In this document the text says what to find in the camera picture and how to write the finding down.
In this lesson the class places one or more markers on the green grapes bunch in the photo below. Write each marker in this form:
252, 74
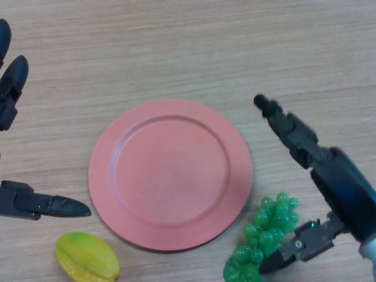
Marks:
270, 223

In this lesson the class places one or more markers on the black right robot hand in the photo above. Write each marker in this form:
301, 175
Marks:
343, 188

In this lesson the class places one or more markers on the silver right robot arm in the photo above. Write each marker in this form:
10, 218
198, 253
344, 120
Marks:
368, 249

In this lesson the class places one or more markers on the yellow green starfruit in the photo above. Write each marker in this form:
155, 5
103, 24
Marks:
86, 257

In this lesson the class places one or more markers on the pink round plate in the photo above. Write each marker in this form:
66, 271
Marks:
170, 176

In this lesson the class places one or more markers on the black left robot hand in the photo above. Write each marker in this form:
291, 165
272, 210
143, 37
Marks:
11, 88

